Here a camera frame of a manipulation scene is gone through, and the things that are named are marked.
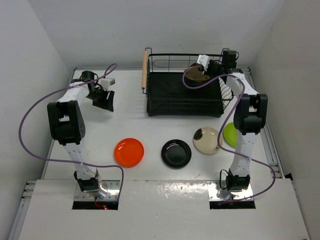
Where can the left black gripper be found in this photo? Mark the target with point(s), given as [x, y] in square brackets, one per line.
[106, 104]

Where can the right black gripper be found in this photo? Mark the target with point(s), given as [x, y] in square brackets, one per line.
[208, 71]

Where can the brown yellow patterned plate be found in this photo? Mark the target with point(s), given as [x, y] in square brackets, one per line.
[196, 67]

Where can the beige floral plate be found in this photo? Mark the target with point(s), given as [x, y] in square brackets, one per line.
[197, 75]

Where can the orange plate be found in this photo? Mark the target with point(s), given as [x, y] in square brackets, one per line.
[129, 152]

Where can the lime green plate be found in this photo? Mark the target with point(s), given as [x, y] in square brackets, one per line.
[230, 134]

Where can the cream plate with black patch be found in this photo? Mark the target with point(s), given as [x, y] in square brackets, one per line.
[205, 140]

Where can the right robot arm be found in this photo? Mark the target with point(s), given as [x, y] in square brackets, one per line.
[249, 117]

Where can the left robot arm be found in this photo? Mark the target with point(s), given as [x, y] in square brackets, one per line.
[67, 126]

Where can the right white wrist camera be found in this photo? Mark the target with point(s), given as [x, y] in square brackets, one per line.
[203, 61]

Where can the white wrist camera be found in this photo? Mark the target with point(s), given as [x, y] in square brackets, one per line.
[203, 61]
[106, 83]

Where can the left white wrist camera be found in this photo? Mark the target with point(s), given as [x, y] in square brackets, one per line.
[106, 83]

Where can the black wire dish rack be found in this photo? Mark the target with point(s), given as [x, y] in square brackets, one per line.
[170, 93]

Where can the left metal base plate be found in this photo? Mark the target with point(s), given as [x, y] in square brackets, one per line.
[112, 188]

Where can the metal base plate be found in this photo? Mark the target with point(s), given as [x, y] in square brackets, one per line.
[112, 188]
[217, 194]

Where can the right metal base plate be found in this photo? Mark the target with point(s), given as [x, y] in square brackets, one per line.
[217, 194]

